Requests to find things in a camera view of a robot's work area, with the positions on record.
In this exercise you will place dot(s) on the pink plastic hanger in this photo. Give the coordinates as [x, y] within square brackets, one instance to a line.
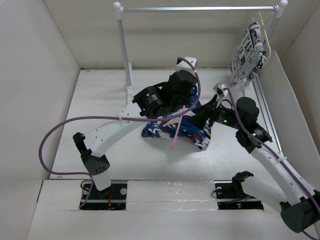
[176, 135]

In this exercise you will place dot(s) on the black white printed garment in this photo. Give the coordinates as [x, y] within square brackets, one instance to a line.
[249, 58]

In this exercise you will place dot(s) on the blue white red patterned trousers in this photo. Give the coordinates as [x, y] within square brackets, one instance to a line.
[166, 129]

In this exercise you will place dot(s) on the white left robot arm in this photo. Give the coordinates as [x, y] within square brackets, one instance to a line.
[94, 145]

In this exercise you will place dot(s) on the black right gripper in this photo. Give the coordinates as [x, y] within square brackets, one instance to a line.
[209, 110]

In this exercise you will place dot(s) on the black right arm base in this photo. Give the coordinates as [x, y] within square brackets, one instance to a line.
[230, 195]

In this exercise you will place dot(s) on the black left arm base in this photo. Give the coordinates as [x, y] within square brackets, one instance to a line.
[113, 198]

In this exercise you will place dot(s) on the white foam front board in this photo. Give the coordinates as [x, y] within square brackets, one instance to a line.
[170, 195]

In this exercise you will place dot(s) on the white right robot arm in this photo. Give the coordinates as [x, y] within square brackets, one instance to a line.
[299, 202]

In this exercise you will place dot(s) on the cream plastic hanger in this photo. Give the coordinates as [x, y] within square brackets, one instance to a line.
[266, 43]

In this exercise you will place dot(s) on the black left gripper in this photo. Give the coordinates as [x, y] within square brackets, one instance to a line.
[187, 99]

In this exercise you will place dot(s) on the white metal clothes rack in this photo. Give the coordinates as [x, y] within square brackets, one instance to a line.
[119, 11]

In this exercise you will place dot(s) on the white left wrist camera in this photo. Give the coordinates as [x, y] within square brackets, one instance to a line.
[182, 65]

